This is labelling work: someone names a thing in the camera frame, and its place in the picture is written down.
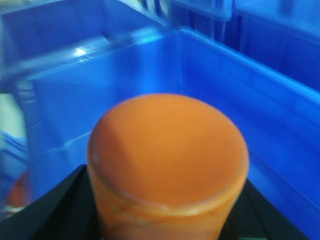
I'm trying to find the open blue bin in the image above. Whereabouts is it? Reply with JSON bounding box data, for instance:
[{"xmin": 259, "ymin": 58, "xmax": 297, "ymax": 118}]
[{"xmin": 14, "ymin": 28, "xmax": 320, "ymax": 240}]

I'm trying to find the orange cylindrical capacitor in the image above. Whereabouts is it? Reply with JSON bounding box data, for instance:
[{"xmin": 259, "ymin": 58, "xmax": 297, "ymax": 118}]
[{"xmin": 87, "ymin": 93, "xmax": 249, "ymax": 240}]

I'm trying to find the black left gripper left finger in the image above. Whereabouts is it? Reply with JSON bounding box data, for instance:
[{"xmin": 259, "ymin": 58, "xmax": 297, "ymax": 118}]
[{"xmin": 0, "ymin": 164, "xmax": 102, "ymax": 240}]

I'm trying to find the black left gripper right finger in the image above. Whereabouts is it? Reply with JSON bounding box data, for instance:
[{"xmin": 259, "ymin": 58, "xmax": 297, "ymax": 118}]
[{"xmin": 219, "ymin": 180, "xmax": 308, "ymax": 240}]

